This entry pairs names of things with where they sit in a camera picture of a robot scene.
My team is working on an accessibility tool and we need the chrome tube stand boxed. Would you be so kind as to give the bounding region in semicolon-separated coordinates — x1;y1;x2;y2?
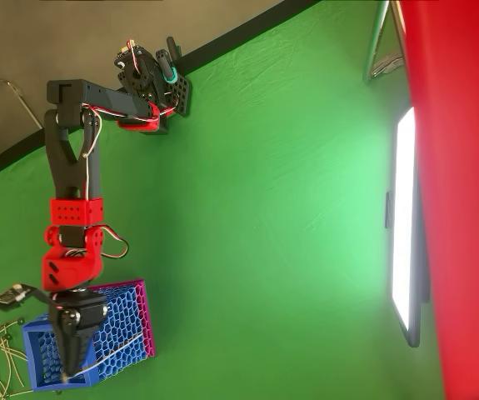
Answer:
362;0;407;85

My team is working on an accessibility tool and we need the green table cloth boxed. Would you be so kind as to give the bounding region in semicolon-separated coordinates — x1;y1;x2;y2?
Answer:
0;0;448;400

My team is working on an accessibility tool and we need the black LED light panel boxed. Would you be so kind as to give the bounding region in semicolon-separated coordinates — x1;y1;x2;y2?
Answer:
384;106;432;349

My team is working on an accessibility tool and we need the large red smooth object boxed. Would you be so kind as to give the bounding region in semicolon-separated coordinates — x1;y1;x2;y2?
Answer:
396;0;479;400

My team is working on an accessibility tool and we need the black clamp with teal ring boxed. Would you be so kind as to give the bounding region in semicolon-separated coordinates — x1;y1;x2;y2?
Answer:
154;36;182;85

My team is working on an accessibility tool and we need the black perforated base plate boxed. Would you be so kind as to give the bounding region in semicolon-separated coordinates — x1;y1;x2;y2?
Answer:
155;71;193;118

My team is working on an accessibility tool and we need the red white servo cable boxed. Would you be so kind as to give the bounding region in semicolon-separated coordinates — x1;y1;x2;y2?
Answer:
81;103;178;124
79;116;103;202
96;223;131;260

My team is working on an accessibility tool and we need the thin grey floor cable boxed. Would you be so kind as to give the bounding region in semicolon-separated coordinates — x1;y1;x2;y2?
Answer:
0;73;43;131

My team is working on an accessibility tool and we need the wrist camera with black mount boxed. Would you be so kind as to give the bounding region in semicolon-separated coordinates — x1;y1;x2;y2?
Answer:
0;282;53;313

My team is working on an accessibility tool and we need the blue and pink mesh basket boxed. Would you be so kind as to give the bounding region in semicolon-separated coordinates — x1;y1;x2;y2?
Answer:
21;278;157;393

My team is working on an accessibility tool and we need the thin pale stick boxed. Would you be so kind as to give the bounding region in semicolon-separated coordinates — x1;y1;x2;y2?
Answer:
60;332;145;383

